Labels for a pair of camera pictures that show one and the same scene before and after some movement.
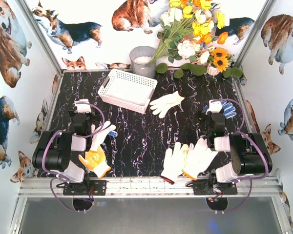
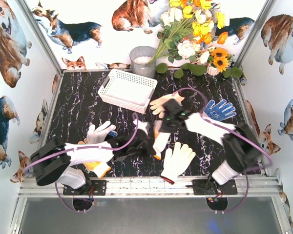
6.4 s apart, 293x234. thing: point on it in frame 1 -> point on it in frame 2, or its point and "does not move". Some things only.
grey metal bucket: x=140 y=56 does not move
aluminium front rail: x=154 y=186 does not move
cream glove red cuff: x=174 y=162 does not move
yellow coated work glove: x=95 y=160 does not move
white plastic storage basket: x=126 y=91 does not move
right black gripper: x=201 y=115 -> x=168 y=107
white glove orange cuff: x=198 y=158 -> x=161 y=139
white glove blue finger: x=100 y=136 does not move
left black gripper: x=72 y=113 -> x=143 y=143
